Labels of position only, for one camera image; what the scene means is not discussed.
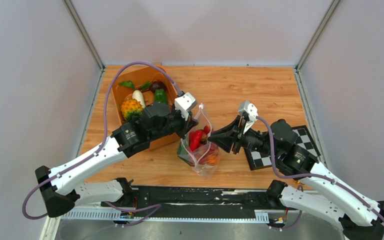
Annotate orange plastic basket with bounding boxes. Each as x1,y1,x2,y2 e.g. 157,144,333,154
111,66,180,151

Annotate clear zip top bag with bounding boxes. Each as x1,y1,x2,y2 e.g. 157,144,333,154
180,103,221,178

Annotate green bell pepper toy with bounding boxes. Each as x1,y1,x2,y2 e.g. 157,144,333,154
154,88,169,104

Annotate orange toy pumpkin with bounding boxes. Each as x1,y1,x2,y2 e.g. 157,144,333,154
203,153,221,166

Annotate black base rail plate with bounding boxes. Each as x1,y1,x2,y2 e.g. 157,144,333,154
120,186,286,218

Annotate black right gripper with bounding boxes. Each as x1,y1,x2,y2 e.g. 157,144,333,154
207,116,280,158

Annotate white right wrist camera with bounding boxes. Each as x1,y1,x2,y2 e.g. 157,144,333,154
238,100,259,133

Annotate red chili toy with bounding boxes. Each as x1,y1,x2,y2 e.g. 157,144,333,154
188,129,204,152

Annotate white slotted cable duct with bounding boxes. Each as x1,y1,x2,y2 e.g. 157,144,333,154
60,208,270,224

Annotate toy pineapple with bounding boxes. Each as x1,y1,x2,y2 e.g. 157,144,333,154
120,99,144,122

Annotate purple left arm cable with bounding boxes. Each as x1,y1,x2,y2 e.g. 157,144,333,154
21,61,184,228

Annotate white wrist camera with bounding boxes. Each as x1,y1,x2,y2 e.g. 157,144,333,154
238,100,259,133
174,92,197,121

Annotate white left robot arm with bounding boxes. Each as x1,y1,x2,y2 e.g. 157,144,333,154
35,98,198,218

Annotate black white checkerboard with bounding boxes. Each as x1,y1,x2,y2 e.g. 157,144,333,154
244,122,320,171

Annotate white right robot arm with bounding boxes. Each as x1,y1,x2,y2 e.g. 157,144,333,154
208,116,384,240

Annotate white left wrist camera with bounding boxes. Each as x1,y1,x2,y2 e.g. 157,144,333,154
174,92,197,121

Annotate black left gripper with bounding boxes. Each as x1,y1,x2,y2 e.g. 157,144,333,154
150,103,200,142

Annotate green leaf toy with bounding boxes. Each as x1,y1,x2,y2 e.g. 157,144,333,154
138,81,152,92
118,80,136,90

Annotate green bok choy toy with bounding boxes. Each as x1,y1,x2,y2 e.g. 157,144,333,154
177,141,194,167

